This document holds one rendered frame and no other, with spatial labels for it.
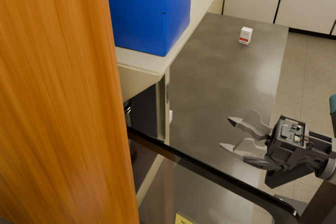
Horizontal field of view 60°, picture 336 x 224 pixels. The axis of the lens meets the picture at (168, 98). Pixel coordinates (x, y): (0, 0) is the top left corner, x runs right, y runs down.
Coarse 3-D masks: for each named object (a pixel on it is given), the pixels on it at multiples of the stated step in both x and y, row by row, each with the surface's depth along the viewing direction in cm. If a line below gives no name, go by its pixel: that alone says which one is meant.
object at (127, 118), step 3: (132, 99) 72; (129, 102) 71; (132, 102) 71; (126, 105) 70; (129, 105) 70; (123, 108) 69; (126, 108) 69; (129, 111) 73; (126, 114) 71; (129, 114) 73; (126, 117) 72; (129, 117) 74; (126, 120) 73; (129, 120) 74; (126, 123) 73; (129, 123) 74; (132, 123) 78; (132, 126) 78
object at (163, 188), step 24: (144, 144) 44; (144, 168) 49; (168, 168) 44; (192, 168) 41; (144, 192) 54; (168, 192) 49; (192, 192) 45; (216, 192) 41; (240, 192) 38; (144, 216) 61; (168, 216) 55; (192, 216) 49; (216, 216) 45; (240, 216) 41; (264, 216) 38; (288, 216) 35
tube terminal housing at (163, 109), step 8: (168, 72) 76; (160, 80) 80; (168, 80) 78; (160, 88) 82; (160, 96) 84; (160, 104) 86; (168, 104) 84; (160, 112) 88; (168, 112) 86; (160, 120) 90; (168, 120) 89; (160, 128) 92; (168, 128) 91; (160, 136) 93; (168, 136) 94; (168, 144) 96
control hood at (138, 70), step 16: (192, 0) 51; (208, 0) 51; (192, 16) 46; (128, 48) 39; (176, 48) 40; (128, 64) 37; (144, 64) 37; (160, 64) 37; (128, 80) 38; (144, 80) 37; (128, 96) 40
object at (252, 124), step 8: (256, 112) 61; (232, 120) 65; (240, 120) 65; (248, 120) 64; (256, 120) 62; (240, 128) 65; (248, 128) 64; (256, 128) 64; (264, 128) 62; (256, 136) 63; (264, 136) 63
